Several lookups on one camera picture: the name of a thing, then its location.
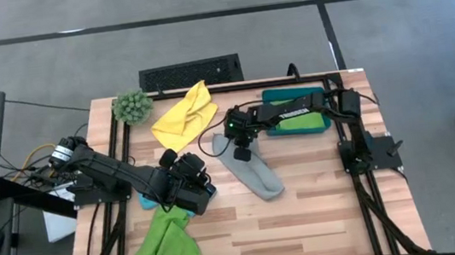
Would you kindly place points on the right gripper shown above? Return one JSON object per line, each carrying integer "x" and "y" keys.
{"x": 240, "y": 126}

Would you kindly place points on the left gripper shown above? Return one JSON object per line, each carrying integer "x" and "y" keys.
{"x": 193, "y": 170}

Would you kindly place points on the yellow microfiber towel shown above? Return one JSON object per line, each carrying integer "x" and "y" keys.
{"x": 183, "y": 119}

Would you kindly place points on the grey microfiber towel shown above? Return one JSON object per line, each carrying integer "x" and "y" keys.
{"x": 259, "y": 179}

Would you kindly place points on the blue microfiber towel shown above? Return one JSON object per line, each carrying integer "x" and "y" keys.
{"x": 146, "y": 202}

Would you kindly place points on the green microfiber towel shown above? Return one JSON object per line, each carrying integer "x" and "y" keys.
{"x": 164, "y": 250}
{"x": 304, "y": 122}

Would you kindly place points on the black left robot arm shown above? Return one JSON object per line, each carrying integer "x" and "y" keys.
{"x": 103, "y": 169}

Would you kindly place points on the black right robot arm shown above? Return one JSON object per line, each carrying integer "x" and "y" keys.
{"x": 294, "y": 112}

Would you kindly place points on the teal plastic bin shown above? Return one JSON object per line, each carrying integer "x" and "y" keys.
{"x": 288, "y": 93}

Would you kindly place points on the black perforated floor box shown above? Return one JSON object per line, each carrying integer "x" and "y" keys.
{"x": 187, "y": 74}

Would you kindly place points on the artificial green plant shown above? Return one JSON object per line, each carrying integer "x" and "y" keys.
{"x": 133, "y": 107}

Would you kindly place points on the white box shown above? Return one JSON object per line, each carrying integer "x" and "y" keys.
{"x": 60, "y": 224}

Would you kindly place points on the black desk beam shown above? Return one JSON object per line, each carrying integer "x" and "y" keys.
{"x": 33, "y": 197}

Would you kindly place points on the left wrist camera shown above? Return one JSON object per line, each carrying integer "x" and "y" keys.
{"x": 168, "y": 158}

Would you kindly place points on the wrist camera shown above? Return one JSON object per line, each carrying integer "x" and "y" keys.
{"x": 242, "y": 155}
{"x": 168, "y": 158}

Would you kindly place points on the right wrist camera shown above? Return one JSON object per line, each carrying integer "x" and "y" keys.
{"x": 242, "y": 155}

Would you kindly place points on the black aluminium table frame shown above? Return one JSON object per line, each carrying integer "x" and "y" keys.
{"x": 227, "y": 88}

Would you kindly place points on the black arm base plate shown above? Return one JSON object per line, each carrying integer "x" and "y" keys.
{"x": 102, "y": 197}
{"x": 385, "y": 156}

